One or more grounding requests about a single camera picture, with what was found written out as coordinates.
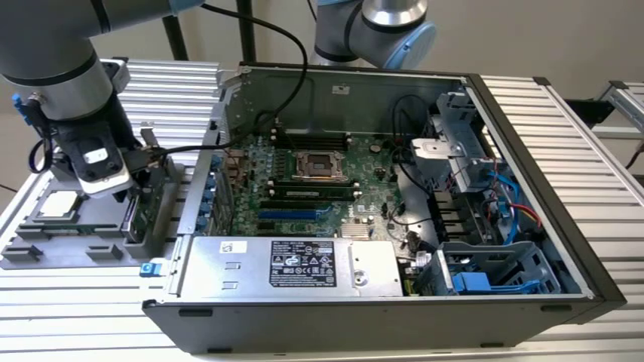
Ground Nvidia Quadro graphics card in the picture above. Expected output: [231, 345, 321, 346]
[123, 120, 175, 242]

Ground hard disk in blue carrier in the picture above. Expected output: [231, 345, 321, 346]
[11, 92, 31, 125]

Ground silver CPU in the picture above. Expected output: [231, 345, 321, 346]
[39, 191, 81, 219]

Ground grey parts rack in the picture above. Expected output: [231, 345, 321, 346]
[0, 149, 195, 271]

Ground black stand pole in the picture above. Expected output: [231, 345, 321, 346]
[236, 0, 257, 63]
[160, 14, 191, 61]

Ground black expansion slot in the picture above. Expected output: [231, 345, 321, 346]
[260, 199, 328, 210]

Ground blue expansion slot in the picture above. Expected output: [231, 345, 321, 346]
[257, 208, 323, 222]

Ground CPU socket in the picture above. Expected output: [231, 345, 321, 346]
[293, 150, 348, 178]

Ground installed RAM stick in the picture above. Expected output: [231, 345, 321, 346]
[281, 189, 353, 200]

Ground silver power supply unit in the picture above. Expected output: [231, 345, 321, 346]
[179, 235, 407, 299]

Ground green Dell motherboard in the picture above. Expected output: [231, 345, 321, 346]
[228, 133, 432, 242]

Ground silver chipset heatsink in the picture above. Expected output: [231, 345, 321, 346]
[340, 222, 375, 241]

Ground grey metal drive cage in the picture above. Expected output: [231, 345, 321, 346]
[409, 91, 504, 193]

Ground open grey PC case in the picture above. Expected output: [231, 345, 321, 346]
[141, 60, 628, 355]

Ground empty blue disk carrier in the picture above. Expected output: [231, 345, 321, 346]
[451, 271, 560, 296]

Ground grey disk bay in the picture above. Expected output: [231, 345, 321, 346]
[416, 241, 563, 297]

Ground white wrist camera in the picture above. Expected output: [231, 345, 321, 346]
[69, 140, 135, 198]

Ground thick black camera cable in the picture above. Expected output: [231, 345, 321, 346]
[149, 2, 309, 158]

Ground long black wire loop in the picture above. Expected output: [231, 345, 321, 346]
[392, 94, 433, 144]

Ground blue SATA wire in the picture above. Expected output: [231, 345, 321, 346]
[485, 169, 527, 246]

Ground red wire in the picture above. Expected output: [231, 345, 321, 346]
[511, 203, 544, 227]

